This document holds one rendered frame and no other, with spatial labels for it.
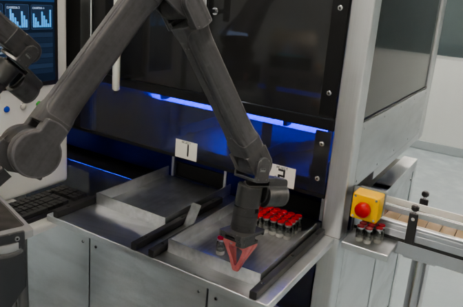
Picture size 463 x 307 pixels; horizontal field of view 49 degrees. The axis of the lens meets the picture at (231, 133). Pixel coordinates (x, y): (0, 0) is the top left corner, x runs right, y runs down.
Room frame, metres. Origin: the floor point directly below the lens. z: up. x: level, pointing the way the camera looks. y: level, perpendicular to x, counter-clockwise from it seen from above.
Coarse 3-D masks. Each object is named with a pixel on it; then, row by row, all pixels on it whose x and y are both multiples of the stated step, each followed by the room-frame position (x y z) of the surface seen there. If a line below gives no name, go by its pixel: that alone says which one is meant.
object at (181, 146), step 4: (176, 140) 1.58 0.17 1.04; (180, 140) 1.57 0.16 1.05; (184, 140) 1.56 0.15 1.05; (176, 144) 1.58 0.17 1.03; (180, 144) 1.57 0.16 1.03; (184, 144) 1.56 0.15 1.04; (188, 144) 1.55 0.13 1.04; (192, 144) 1.55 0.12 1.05; (196, 144) 1.54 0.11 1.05; (176, 148) 1.58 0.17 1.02; (180, 148) 1.57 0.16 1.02; (184, 148) 1.56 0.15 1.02; (192, 148) 1.54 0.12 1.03; (196, 148) 1.54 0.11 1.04; (176, 152) 1.58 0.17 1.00; (180, 152) 1.57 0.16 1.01; (184, 152) 1.56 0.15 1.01; (192, 152) 1.54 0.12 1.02; (196, 152) 1.54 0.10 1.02; (180, 156) 1.57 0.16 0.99; (184, 156) 1.56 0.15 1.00; (188, 156) 1.55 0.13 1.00; (192, 156) 1.54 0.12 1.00; (192, 160) 1.54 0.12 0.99
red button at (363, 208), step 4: (360, 204) 1.24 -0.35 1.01; (364, 204) 1.23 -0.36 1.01; (368, 204) 1.24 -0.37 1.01; (356, 208) 1.24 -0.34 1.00; (360, 208) 1.23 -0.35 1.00; (364, 208) 1.23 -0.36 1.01; (368, 208) 1.23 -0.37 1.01; (356, 212) 1.24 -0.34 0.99; (360, 212) 1.23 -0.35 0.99; (364, 212) 1.23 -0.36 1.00; (368, 212) 1.23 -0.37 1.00; (360, 216) 1.23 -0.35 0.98; (364, 216) 1.23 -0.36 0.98
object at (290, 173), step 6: (276, 168) 1.39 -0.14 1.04; (282, 168) 1.38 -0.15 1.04; (288, 168) 1.38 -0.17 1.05; (270, 174) 1.40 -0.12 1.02; (276, 174) 1.39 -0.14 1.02; (282, 174) 1.38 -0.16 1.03; (288, 174) 1.38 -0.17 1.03; (294, 174) 1.37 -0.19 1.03; (288, 180) 1.37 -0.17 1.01; (294, 180) 1.37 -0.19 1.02; (288, 186) 1.37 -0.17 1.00
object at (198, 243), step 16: (224, 208) 1.37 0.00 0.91; (208, 224) 1.30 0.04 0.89; (224, 224) 1.33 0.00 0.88; (176, 240) 1.17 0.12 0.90; (192, 240) 1.21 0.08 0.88; (208, 240) 1.22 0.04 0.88; (272, 240) 1.25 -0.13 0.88; (288, 240) 1.26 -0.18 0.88; (304, 240) 1.24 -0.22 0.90; (192, 256) 1.11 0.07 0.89; (208, 256) 1.09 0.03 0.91; (224, 256) 1.14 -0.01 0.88; (256, 256) 1.16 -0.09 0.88; (272, 256) 1.16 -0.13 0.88; (224, 272) 1.07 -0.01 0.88; (240, 272) 1.04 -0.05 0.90; (256, 272) 1.03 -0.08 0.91
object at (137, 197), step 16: (144, 176) 1.58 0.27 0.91; (160, 176) 1.65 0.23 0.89; (112, 192) 1.45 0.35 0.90; (128, 192) 1.50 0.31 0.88; (144, 192) 1.51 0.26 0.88; (160, 192) 1.52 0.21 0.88; (176, 192) 1.53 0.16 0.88; (192, 192) 1.55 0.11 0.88; (208, 192) 1.56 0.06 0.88; (224, 192) 1.53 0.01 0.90; (112, 208) 1.37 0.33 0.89; (128, 208) 1.34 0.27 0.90; (144, 208) 1.39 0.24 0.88; (160, 208) 1.40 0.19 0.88; (176, 208) 1.41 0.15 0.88; (160, 224) 1.28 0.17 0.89
